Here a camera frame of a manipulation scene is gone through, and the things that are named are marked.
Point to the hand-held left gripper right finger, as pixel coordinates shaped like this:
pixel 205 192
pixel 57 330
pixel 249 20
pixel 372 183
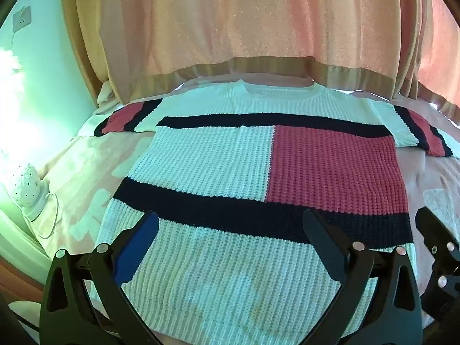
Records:
pixel 325 246

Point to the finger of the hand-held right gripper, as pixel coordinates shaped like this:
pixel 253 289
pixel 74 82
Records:
pixel 436 230

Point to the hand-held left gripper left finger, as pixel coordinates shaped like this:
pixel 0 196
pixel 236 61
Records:
pixel 138 244

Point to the white navy red knit sweater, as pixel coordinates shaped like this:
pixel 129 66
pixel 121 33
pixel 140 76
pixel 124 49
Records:
pixel 215 154

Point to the white lace cloth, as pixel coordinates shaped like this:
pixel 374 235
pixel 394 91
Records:
pixel 440 201

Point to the pink patterned bed sheet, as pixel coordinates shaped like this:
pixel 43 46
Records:
pixel 82 172

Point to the white bedside table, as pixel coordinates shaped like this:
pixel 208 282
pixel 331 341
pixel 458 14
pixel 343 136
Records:
pixel 18 237

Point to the white dotted egg-shaped lamp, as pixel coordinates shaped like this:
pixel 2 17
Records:
pixel 27 187

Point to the white fluffy decoration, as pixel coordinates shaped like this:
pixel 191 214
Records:
pixel 9 61

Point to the peach curtain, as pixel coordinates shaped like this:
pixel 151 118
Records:
pixel 233 14

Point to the white wall socket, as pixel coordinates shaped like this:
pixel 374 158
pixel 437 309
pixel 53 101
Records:
pixel 21 18

